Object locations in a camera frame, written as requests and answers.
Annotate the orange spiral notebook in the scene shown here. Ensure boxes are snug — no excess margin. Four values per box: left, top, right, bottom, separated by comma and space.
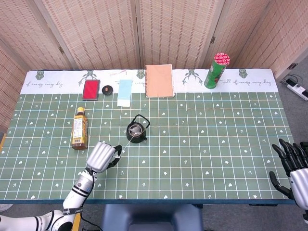
145, 64, 176, 99

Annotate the green chips can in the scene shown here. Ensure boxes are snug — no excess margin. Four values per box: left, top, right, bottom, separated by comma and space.
204, 52, 231, 90

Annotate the white power strip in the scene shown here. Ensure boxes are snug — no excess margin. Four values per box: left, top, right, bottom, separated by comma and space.
286, 80, 308, 101

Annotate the red ink pad case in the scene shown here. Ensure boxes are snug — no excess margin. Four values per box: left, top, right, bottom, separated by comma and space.
82, 79, 101, 101

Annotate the yellow label tea bottle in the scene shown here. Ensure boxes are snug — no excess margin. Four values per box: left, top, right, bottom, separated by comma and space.
71, 107, 89, 151

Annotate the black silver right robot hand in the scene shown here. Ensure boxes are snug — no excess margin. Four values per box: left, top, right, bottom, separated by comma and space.
269, 138, 308, 215

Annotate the woven folding screen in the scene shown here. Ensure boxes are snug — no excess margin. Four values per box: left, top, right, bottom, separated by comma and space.
0, 0, 308, 132

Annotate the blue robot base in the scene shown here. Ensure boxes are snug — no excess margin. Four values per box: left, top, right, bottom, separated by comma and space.
101, 204, 204, 231

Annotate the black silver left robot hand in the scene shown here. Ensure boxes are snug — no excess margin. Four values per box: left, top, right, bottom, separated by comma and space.
86, 141, 123, 173

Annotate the pyramid tea bag with string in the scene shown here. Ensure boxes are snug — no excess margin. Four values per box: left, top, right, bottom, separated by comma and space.
117, 127, 141, 159

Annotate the light blue paper card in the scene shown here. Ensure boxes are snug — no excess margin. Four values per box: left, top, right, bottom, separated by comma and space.
117, 79, 133, 107

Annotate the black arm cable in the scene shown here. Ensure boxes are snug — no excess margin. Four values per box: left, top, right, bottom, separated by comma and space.
79, 213, 103, 231

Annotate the green grid tablecloth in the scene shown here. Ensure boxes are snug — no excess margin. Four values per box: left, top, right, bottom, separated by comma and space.
0, 69, 296, 200

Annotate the black cast iron teapot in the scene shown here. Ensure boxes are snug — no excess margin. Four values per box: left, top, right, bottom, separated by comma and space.
126, 114, 151, 144

